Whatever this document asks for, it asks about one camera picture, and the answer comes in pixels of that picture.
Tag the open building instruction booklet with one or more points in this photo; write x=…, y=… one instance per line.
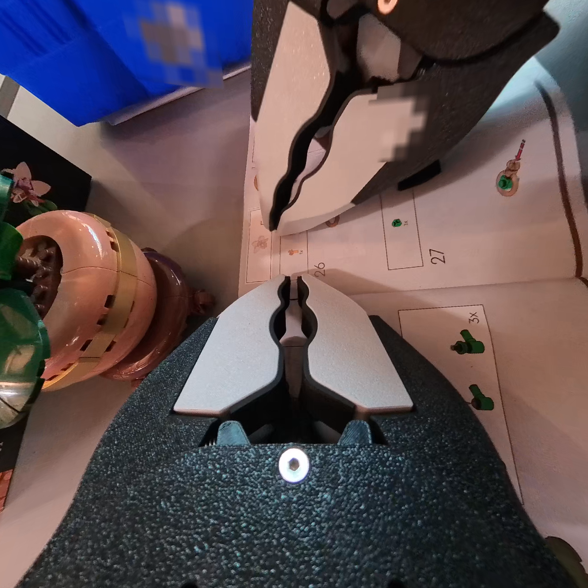
x=528, y=229

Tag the grey desk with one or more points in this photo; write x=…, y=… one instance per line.
x=183, y=183

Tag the black orchid picture box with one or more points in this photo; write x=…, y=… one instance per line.
x=59, y=183

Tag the pink brick-built vase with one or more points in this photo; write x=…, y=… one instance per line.
x=87, y=275

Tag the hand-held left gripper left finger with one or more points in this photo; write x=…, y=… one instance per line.
x=229, y=358

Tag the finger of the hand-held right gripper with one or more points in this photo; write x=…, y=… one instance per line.
x=330, y=193
x=294, y=101

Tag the blue plastic bin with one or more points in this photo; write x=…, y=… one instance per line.
x=69, y=55

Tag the green brick-built plant leaves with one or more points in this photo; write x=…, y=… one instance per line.
x=18, y=330

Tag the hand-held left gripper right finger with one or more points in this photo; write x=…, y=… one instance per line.
x=358, y=363

